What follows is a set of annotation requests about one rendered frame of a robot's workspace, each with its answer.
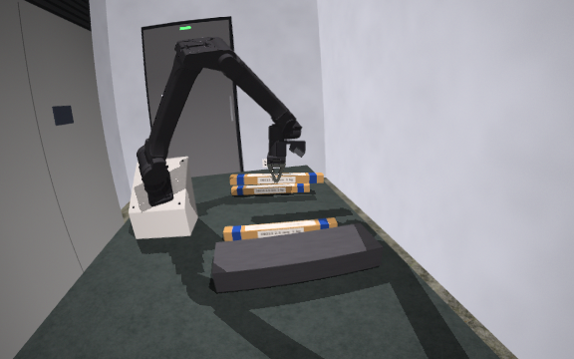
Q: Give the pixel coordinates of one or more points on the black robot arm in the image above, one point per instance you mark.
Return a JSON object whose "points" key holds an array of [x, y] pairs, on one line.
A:
{"points": [[191, 56]]}

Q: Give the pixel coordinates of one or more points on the orange pack with white e6013 label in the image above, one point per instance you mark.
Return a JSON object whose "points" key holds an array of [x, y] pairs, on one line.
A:
{"points": [[271, 229]]}

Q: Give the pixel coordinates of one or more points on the white welding electrode pack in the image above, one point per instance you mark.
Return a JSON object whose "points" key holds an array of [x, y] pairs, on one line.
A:
{"points": [[270, 188]]}

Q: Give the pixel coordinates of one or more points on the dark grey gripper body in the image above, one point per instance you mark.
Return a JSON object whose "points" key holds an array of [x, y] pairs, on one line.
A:
{"points": [[272, 154]]}

